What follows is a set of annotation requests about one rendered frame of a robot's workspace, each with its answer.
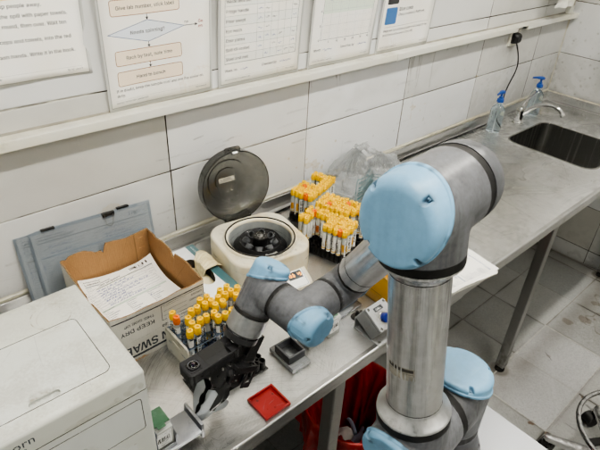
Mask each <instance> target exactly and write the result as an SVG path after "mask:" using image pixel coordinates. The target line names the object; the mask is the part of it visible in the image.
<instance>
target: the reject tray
mask: <svg viewBox="0 0 600 450"><path fill-rule="evenodd" d="M247 402H248V403H249V404H250V405H252V406H253V408H254V409H255V410H256V411H257V412H258V413H259V414H260V415H261V416H262V417H263V418H264V419H265V420H266V421H268V420H269V419H271V418H272V417H274V416H275V415H277V414H278V413H280V412H281V411H283V410H284V409H286V408H287V407H288V406H290V405H291V403H290V402H289V401H288V400H287V399H286V398H285V397H284V396H283V395H282V394H281V393H280V392H279V391H278V390H277V389H276V388H275V387H274V386H273V385H272V384H270V385H268V386H267V387H265V388H263V389H262V390H260V391H259V392H257V393H256V394H254V395H252V396H250V397H249V398H247Z"/></svg>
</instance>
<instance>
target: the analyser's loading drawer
mask: <svg viewBox="0 0 600 450"><path fill-rule="evenodd" d="M170 423H171V425H172V427H173V435H174V441H175V442H173V443H172V444H170V445H168V446H166V447H165V448H164V449H163V450H178V449H179V448H181V447H182V446H184V445H185V444H186V443H188V442H190V441H191V440H193V439H194V438H196V437H198V436H199V435H200V436H201V437H202V438H203V437H204V424H203V422H202V421H201V420H200V419H199V418H198V416H197V415H196V414H195V413H194V411H193V410H192V409H191V408H190V406H189V405H188V404H187V403H184V411H182V412H180V413H178V414H177V415H175V416H173V417H172V418H170Z"/></svg>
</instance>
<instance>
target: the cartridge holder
mask: <svg viewBox="0 0 600 450"><path fill-rule="evenodd" d="M270 352H271V353H272V354H273V355H274V356H275V357H276V358H277V359H278V360H279V361H280V362H281V363H282V364H283V365H284V366H285V367H286V368H288V369H289V370H290V371H291V372H292V373H293V374H294V373H295V372H297V371H299V370H301V369H302V368H303V367H304V366H306V365H308V364H309V363H311V359H309V358H308V357H307V356H306V355H305V349H304V348H303V347H302V346H301V345H300V344H299V343H298V342H297V341H295V340H294V339H293V338H292V337H288V338H285V339H283V340H282V341H280V342H278V343H277V344H276V345H274V346H272V347H270Z"/></svg>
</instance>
